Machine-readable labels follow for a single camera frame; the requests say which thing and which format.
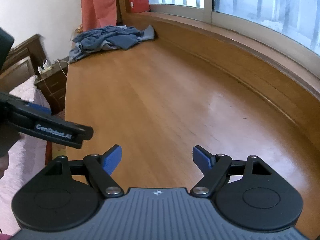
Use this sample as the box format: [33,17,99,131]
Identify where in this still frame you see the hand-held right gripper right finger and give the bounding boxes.
[190,145,273,197]

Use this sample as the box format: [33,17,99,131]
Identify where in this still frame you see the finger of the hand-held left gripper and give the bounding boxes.
[24,102,52,117]

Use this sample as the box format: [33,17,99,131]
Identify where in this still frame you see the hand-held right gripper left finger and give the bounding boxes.
[43,144,125,197]

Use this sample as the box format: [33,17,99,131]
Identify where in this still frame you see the dark blue pants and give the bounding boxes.
[72,26,144,53]

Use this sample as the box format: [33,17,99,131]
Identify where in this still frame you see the wooden nightstand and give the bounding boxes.
[34,57,69,116]

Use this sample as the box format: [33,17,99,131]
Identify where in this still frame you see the white power strip with chargers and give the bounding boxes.
[37,59,55,75]

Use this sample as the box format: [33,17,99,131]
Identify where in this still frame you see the wooden bed headboard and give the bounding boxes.
[0,34,47,92]

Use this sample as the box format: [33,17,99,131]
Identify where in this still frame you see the pink bedcover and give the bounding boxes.
[0,75,67,233]

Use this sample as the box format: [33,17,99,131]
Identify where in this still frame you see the light blue shirt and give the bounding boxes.
[68,25,155,63]

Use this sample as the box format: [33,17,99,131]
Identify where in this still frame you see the pink curtain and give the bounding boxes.
[80,0,118,32]

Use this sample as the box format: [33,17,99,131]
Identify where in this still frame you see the brown wooden window sill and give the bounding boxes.
[147,3,320,98]

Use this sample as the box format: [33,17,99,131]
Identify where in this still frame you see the thin pale cable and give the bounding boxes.
[57,58,68,78]

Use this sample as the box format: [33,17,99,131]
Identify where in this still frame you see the window with white frame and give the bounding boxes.
[114,0,320,58]

